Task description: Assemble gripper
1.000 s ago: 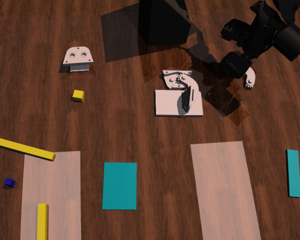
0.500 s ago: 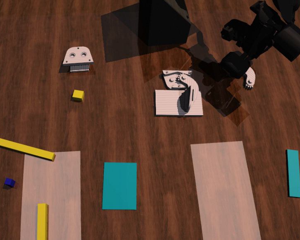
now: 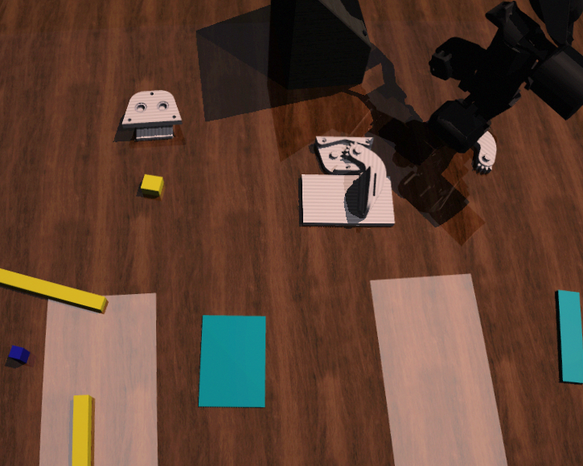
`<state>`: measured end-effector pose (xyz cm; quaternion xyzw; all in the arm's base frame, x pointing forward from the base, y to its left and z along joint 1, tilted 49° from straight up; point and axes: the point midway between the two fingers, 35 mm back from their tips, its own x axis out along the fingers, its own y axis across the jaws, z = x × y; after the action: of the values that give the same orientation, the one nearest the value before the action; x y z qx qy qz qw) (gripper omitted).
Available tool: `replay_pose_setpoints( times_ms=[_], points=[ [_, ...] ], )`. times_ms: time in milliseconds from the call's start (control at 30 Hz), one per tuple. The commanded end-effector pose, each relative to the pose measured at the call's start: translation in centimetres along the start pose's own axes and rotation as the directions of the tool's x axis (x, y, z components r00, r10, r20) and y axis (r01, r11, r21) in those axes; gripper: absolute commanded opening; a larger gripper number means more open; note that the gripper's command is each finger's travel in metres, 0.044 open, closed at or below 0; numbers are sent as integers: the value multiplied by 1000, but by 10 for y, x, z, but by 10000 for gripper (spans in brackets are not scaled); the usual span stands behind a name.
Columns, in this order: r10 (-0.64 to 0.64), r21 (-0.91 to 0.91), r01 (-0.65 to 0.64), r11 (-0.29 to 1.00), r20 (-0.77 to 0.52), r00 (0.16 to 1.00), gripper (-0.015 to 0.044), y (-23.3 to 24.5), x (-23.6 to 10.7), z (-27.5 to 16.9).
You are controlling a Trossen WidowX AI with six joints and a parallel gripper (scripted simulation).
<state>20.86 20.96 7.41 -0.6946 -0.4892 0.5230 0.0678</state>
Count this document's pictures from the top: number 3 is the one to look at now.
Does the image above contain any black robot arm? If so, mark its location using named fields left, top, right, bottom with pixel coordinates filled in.
left=429, top=0, right=583, bottom=120

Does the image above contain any yellow flat bar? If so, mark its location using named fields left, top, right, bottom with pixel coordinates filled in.
left=0, top=268, right=107, bottom=312

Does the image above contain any pink plate with two round holes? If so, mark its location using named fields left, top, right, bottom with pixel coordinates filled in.
left=122, top=90, right=183, bottom=128

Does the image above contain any pink rectangular plate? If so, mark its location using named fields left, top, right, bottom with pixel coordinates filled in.
left=302, top=174, right=394, bottom=226

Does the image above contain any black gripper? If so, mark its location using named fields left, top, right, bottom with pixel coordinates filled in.
left=428, top=54, right=537, bottom=153

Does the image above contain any small blue cube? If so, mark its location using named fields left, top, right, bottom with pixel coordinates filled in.
left=9, top=345, right=30, bottom=363

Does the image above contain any teal rectangular block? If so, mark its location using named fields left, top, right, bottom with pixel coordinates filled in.
left=556, top=290, right=583, bottom=384

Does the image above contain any teal rectangular plate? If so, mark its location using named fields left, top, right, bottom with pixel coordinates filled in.
left=199, top=315, right=265, bottom=407

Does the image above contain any pink trapezoid plate with holes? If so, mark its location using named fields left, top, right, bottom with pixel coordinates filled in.
left=315, top=137, right=374, bottom=175

